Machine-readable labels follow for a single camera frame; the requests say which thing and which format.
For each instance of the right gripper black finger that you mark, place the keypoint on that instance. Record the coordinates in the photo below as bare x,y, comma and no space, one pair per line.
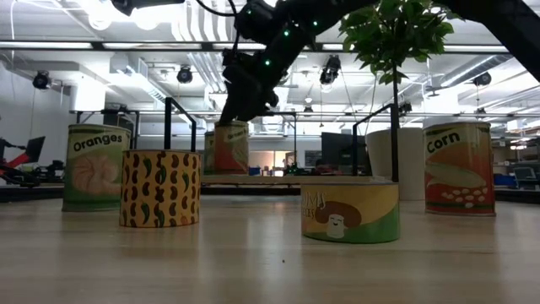
255,110
232,112

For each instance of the orange red can labelled Green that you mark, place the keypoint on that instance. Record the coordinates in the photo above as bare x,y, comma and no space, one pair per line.
232,152

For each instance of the yellow can with bean pattern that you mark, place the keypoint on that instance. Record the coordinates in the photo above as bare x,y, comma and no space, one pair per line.
160,190

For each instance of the short can with mushroom picture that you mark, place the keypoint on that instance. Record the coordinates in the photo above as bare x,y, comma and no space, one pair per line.
350,211

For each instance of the green can labelled Oranges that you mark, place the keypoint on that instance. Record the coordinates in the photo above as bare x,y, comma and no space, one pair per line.
95,177

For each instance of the red can labelled Corn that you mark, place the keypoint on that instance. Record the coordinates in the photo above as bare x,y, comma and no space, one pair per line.
460,169

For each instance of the red background robot arm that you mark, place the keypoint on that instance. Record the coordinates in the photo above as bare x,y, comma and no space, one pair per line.
21,159

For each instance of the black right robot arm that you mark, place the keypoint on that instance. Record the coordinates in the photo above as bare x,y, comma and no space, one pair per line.
519,34

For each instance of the black background robot arm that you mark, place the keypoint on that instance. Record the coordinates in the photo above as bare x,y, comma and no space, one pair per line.
55,169

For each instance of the black crossbar with light strips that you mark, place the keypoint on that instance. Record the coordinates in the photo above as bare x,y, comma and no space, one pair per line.
206,46

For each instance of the black ceiling spotlight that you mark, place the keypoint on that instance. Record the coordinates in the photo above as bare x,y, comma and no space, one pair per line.
482,79
330,72
184,75
41,80

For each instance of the large dark background monitor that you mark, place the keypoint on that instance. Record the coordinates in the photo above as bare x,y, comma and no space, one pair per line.
337,148

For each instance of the green leafy plant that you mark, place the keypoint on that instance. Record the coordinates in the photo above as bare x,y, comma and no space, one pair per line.
392,34

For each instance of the white plant pot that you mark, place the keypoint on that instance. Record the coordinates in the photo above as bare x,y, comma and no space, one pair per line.
411,164

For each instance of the small black background monitor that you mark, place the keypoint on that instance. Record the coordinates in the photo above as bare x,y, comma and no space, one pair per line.
36,148

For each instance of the blue storage bins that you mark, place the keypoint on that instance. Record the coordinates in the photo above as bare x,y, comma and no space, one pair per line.
504,180

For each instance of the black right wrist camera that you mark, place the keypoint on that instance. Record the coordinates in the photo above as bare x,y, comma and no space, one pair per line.
272,98

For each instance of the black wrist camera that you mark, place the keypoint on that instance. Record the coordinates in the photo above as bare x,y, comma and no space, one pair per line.
272,98
126,6

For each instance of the black frame wooden shelf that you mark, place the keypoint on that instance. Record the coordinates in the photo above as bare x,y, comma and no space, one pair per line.
168,126

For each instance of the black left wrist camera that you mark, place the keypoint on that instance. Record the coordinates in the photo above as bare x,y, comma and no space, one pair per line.
126,6

